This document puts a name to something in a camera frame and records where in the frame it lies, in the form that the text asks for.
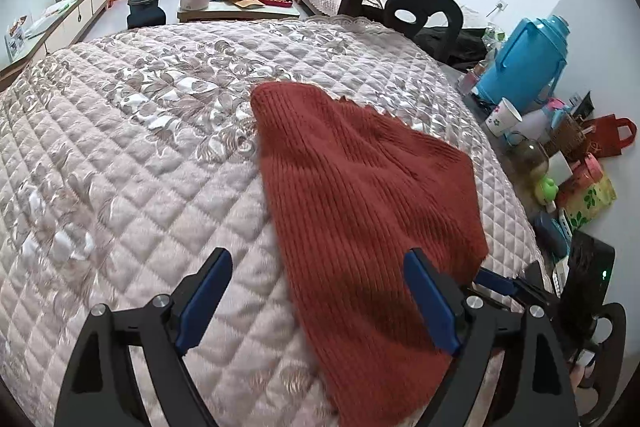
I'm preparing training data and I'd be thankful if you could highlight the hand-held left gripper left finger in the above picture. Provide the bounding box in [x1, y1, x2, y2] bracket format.
[54, 247, 234, 427]

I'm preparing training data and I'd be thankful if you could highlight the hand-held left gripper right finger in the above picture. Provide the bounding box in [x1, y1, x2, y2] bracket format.
[404, 248, 581, 427]

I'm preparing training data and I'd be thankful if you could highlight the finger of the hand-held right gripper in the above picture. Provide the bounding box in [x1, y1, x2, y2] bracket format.
[475, 263, 561, 308]

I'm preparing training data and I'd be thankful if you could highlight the red knit sweater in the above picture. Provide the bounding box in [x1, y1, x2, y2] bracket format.
[249, 82, 490, 427]

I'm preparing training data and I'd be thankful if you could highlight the person's right hand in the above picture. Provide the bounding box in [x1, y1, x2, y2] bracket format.
[570, 352, 598, 390]

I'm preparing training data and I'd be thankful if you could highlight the blue case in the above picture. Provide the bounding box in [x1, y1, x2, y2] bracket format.
[532, 211, 571, 258]

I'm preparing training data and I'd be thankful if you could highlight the yellow leaf print bag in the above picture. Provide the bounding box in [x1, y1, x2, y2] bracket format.
[562, 177, 618, 233]

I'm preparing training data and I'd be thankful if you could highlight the green toy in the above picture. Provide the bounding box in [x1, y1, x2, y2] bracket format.
[535, 177, 558, 205]

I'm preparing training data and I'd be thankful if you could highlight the pink tumbler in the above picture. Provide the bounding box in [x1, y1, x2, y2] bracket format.
[560, 154, 603, 192]

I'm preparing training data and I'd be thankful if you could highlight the glass jar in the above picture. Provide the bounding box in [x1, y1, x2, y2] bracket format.
[505, 134, 551, 180]

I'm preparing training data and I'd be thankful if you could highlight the red tote bag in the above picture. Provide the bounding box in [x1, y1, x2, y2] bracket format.
[580, 114, 638, 158]

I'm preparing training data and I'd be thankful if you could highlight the beige quilted bedspread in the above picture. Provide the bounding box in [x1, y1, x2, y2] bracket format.
[0, 16, 556, 427]

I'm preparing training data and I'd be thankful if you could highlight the brown wicker basket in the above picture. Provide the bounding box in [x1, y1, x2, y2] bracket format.
[542, 112, 588, 158]

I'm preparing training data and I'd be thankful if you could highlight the white paper cup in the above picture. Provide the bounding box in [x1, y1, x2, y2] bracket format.
[485, 98, 523, 138]

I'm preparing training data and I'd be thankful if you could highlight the blue thermos jug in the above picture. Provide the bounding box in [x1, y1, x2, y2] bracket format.
[472, 16, 571, 114]

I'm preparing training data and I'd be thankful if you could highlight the dark blue bin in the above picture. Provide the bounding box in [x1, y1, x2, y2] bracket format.
[126, 0, 167, 28]

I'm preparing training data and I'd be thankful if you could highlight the white low cabinet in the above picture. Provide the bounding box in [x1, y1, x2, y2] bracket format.
[0, 0, 112, 80]

